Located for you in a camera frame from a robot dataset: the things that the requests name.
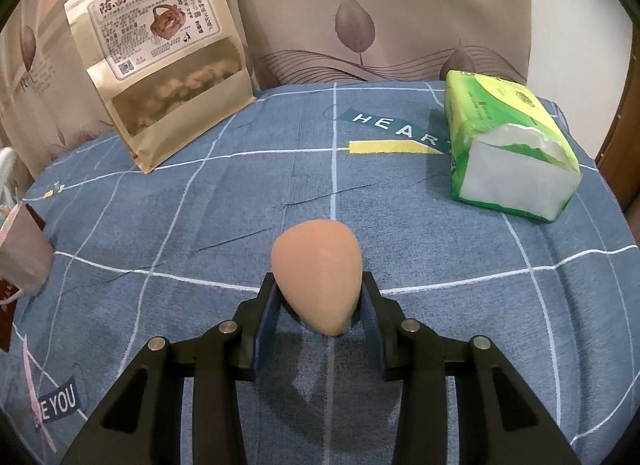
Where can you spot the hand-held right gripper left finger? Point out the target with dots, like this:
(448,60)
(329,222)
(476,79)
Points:
(265,325)

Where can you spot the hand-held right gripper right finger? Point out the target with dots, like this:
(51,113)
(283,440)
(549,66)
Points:
(375,325)

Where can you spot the tan egg-shaped makeup sponge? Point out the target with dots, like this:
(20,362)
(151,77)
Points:
(315,275)

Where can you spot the green tissue pack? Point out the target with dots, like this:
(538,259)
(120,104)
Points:
(510,180)

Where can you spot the kraft paper snack bag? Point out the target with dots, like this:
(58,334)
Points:
(175,95)

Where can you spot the pink mug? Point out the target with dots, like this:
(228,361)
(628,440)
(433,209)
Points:
(25,255)

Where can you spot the red tin box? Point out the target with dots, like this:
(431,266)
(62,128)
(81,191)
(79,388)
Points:
(7,315)

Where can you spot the brown wooden furniture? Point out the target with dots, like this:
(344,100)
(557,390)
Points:
(622,160)

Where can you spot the beige leaf print curtain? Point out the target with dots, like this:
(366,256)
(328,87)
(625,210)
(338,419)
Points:
(400,5)

